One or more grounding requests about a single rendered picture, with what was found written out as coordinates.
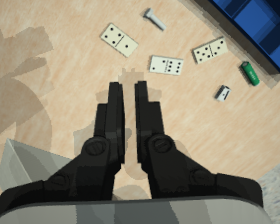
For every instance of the white domino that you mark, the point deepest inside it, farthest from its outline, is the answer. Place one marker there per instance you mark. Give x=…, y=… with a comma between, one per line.
x=167, y=65
x=119, y=40
x=210, y=50

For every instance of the blue rack of bins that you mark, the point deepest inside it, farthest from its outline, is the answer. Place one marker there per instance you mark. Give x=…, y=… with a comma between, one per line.
x=260, y=19

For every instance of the green battery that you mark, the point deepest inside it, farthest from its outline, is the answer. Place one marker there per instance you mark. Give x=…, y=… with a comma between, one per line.
x=250, y=73

